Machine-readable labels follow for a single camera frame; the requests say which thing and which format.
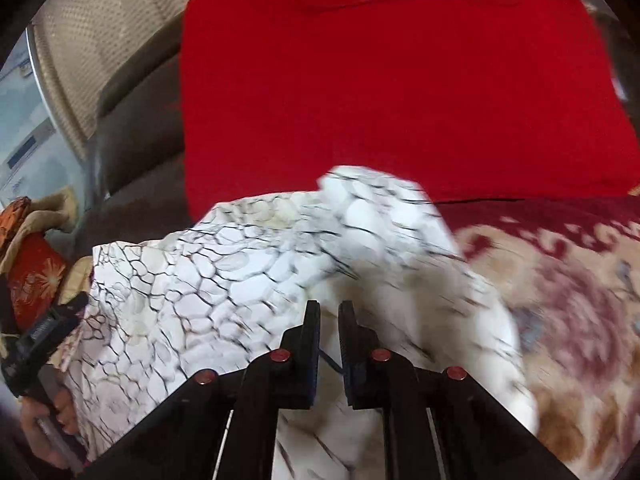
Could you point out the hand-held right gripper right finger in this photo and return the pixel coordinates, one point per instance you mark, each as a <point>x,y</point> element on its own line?
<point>349,360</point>

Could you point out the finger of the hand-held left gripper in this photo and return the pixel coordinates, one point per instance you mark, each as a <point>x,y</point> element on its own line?
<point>72,307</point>

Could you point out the white crackle print garment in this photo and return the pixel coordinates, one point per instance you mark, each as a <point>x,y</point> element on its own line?
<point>200,285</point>

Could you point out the red blanket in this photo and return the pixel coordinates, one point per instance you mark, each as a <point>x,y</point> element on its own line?
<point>400,85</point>

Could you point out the dark brown sofa seat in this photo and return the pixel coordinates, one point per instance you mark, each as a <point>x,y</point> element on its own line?
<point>140,135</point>

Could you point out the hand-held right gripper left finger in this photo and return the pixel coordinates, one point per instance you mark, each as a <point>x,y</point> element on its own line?
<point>313,360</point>

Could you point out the person's left hand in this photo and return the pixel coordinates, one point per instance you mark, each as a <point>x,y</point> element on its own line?
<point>62,412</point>

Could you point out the floral red and beige rug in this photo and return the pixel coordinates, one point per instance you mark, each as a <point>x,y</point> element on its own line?
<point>575,310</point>

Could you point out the beige textured sofa cushion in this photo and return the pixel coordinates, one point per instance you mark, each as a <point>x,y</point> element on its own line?
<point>100,25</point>

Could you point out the orange patterned cloth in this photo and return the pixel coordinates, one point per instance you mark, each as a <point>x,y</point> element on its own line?
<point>12,222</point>

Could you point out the glass window panel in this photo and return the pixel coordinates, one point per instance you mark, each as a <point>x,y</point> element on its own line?
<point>35,125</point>

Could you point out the red floral cushion beige trim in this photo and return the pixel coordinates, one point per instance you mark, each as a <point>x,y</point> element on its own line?
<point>37,280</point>

